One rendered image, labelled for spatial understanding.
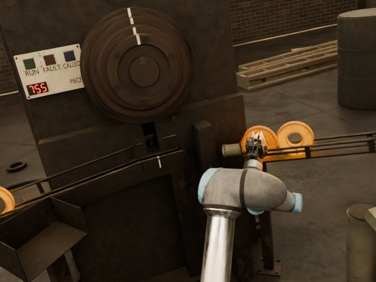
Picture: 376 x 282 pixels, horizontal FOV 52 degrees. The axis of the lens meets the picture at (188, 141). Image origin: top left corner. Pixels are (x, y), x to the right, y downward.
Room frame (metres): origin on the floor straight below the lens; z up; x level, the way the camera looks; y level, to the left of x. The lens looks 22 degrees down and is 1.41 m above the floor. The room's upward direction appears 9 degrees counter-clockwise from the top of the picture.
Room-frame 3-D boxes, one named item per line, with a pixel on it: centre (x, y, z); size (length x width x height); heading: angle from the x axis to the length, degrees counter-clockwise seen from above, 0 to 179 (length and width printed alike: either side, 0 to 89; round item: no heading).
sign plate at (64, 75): (1.63, 0.51, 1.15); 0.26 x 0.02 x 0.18; 104
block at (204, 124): (1.68, -0.07, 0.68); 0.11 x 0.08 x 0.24; 14
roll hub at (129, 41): (1.51, 0.13, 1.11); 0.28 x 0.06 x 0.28; 104
